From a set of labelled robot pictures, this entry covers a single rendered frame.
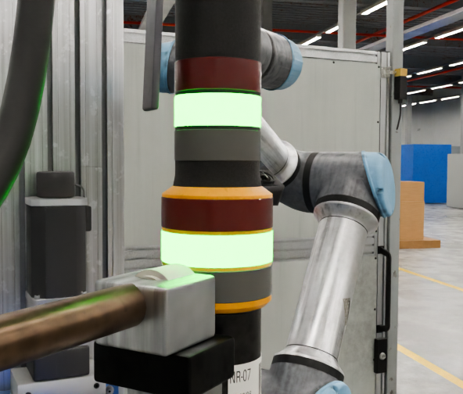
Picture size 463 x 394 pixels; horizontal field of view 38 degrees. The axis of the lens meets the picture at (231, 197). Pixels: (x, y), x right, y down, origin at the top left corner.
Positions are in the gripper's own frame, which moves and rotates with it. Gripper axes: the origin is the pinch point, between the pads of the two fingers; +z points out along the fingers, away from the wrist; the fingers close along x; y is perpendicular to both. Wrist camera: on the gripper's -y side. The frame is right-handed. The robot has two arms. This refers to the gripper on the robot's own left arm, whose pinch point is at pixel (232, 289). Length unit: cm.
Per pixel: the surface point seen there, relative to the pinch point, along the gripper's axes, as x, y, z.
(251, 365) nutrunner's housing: 25, -51, -8
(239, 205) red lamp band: 26, -52, -14
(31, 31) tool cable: 34, -55, -19
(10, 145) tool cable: 34, -56, -16
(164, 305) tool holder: 29, -54, -11
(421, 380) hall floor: -304, 296, 141
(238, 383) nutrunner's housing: 26, -51, -7
